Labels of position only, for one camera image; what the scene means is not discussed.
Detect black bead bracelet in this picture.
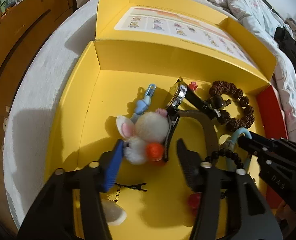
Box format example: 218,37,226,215
204,147,245,201

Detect light blue hair band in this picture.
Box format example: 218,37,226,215
220,128,252,171

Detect white plush bunny hair clip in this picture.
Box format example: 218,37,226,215
116,108,177,165

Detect person's right hand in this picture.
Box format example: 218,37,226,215
275,201,296,238

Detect black alligator hair clip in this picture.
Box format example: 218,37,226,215
115,183,147,192

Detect red ball hair clip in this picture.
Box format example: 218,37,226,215
188,193,201,217

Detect white oval plush piece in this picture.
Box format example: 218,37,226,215
101,199,127,226

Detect blue silicone hair clip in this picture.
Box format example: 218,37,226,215
130,83,156,124

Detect small red flower clip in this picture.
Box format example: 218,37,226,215
188,81,198,92

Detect yellow cardboard box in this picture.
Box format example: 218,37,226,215
45,0,277,239

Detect white leaf pattern bedsheet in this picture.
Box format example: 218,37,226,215
3,0,99,228

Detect wooden wardrobe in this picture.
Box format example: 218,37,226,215
0,0,73,150

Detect black strap wristwatch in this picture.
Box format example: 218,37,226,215
163,77,221,162

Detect brown rudraksha bead bracelet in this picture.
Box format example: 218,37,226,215
208,80,256,132

